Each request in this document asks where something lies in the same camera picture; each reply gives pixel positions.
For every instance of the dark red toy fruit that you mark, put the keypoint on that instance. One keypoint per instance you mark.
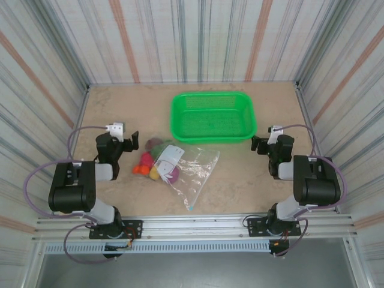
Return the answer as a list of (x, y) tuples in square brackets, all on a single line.
[(152, 142)]

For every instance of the pink red toy apple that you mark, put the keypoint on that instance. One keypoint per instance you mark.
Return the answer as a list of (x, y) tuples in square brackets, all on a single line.
[(146, 158)]

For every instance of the green toy pepper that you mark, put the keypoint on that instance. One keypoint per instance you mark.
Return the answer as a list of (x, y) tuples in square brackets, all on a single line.
[(158, 149)]

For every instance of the small orange toy fruit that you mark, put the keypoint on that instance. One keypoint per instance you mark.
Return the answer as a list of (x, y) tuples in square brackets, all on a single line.
[(141, 169)]

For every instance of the yellow toy lemon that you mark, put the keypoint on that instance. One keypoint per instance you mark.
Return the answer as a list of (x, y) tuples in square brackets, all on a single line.
[(154, 173)]

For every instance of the green plastic basket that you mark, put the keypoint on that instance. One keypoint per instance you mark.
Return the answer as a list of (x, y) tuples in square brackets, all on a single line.
[(213, 120)]

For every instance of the purple toy cabbage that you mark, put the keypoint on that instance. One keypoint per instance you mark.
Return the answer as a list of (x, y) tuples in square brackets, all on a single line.
[(173, 175)]

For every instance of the clear zip-top bag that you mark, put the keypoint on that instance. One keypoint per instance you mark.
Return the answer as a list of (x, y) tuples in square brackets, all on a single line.
[(198, 168)]

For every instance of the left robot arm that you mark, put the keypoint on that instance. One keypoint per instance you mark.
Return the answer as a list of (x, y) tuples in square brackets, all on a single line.
[(72, 198)]

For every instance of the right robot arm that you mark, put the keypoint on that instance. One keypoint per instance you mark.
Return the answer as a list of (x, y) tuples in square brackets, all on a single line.
[(318, 189)]

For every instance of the black right connector box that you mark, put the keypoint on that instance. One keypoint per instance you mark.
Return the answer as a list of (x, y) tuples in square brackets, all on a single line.
[(279, 246)]

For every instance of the black connector box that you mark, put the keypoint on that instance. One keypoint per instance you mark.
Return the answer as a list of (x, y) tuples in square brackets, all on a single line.
[(114, 255), (279, 246)]

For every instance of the black left connector box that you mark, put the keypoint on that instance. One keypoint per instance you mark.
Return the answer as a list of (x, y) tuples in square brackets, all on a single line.
[(114, 255)]

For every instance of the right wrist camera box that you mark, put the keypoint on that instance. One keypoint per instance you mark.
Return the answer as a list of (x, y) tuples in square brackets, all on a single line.
[(274, 135)]

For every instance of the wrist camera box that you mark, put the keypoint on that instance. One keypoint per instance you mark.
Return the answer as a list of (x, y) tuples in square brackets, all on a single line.
[(274, 135), (117, 129)]

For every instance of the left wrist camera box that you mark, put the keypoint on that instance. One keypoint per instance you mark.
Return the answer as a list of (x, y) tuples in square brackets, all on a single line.
[(117, 129)]

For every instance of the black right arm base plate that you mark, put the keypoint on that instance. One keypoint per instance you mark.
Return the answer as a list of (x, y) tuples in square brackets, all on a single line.
[(255, 226)]

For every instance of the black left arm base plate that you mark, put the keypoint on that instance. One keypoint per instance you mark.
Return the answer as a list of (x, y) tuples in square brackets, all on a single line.
[(135, 228)]

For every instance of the aluminium mounting rail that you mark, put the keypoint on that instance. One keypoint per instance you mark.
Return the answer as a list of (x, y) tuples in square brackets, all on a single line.
[(195, 225)]

